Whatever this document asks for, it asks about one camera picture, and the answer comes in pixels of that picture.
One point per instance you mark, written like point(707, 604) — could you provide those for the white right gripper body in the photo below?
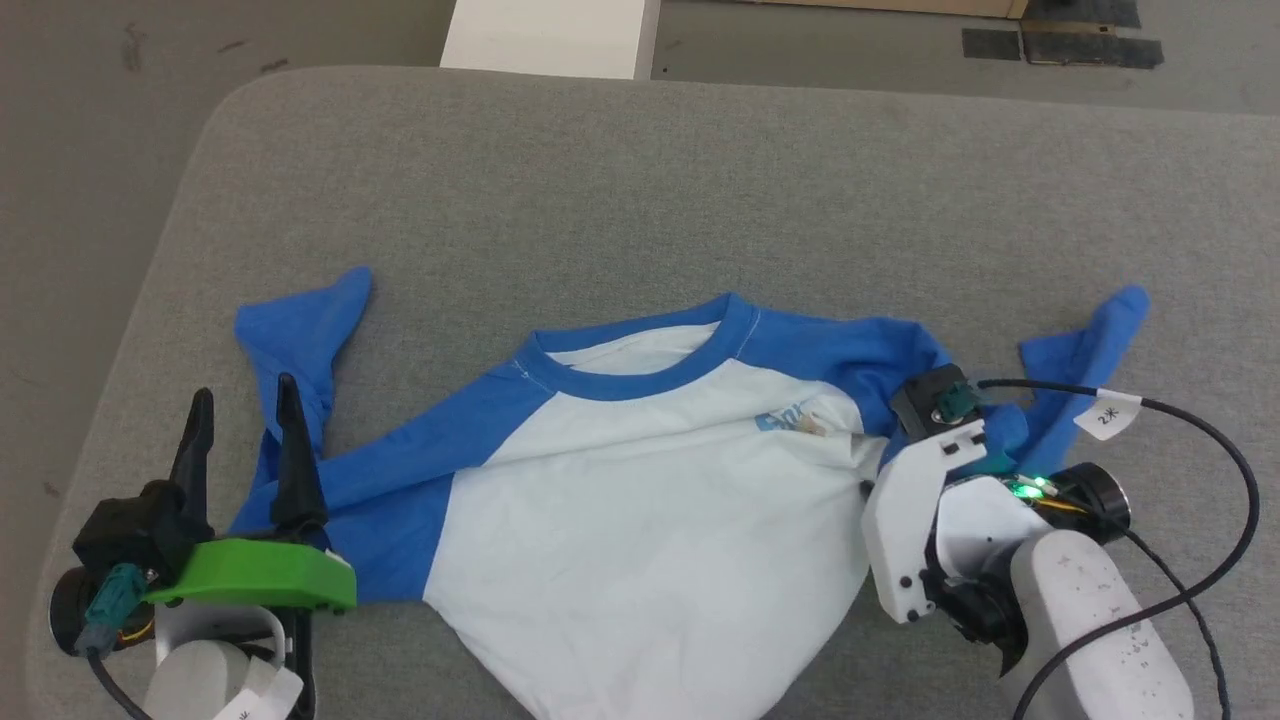
point(900, 530)

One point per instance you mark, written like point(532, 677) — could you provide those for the white shirt with blue sleeves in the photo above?
point(650, 520)

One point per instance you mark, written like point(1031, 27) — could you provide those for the white rectangular box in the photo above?
point(550, 35)

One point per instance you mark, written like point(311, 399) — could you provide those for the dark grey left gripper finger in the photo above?
point(293, 460)
point(195, 450)

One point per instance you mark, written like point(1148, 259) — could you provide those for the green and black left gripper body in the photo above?
point(260, 578)

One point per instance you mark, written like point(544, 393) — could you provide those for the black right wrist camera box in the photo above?
point(925, 400)

